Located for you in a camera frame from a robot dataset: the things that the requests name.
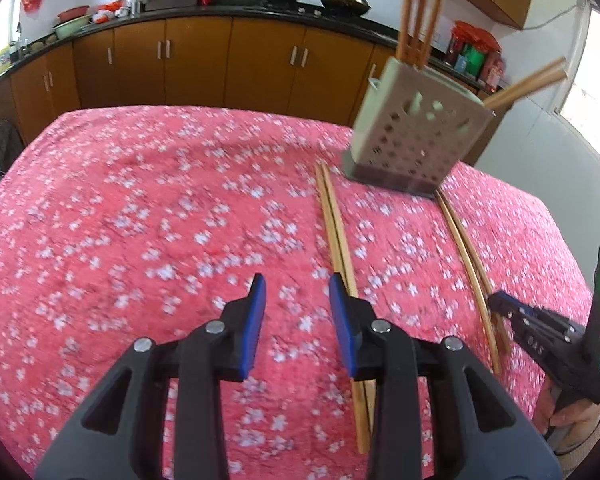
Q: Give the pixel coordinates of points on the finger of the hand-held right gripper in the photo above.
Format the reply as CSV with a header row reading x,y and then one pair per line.
x,y
512,312

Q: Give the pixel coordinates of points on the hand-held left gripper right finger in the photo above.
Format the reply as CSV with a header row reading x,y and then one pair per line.
x,y
342,330

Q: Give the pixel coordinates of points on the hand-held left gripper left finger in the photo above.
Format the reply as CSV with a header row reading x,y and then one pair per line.
x,y
252,330

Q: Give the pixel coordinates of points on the perforated grey chopstick holder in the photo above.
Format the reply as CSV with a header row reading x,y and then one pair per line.
x,y
410,130

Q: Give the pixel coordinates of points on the person's right hand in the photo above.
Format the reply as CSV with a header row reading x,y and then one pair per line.
x,y
577,417

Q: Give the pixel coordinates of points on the red floral tablecloth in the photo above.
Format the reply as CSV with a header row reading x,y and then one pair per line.
x,y
130,235

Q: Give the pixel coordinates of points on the large side window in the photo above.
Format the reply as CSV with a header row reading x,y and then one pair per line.
x,y
595,85

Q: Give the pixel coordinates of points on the small blue box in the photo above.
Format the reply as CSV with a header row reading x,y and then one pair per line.
x,y
460,63

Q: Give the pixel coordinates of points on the green container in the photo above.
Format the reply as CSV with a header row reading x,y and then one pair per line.
x,y
475,60

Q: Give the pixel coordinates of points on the wooden base cabinets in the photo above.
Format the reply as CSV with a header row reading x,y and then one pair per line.
x,y
195,60

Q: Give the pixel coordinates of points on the red bag on containers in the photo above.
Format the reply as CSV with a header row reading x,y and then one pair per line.
x,y
475,35

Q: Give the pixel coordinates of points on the gas stove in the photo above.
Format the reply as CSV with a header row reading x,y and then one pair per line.
x,y
290,10

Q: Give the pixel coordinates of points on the wok with lid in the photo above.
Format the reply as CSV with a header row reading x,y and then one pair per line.
x,y
345,2

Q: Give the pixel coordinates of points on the black kitchen countertop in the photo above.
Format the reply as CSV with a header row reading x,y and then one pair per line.
x,y
190,7

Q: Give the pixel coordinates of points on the red and white bag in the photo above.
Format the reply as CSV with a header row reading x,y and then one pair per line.
x,y
109,12

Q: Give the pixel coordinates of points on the green basin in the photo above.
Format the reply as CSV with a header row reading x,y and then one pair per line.
x,y
72,27

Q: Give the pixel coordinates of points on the red basin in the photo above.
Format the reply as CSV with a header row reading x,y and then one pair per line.
x,y
73,12

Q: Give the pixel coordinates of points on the yellow detergent bottle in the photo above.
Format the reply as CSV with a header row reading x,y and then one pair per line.
x,y
2,59

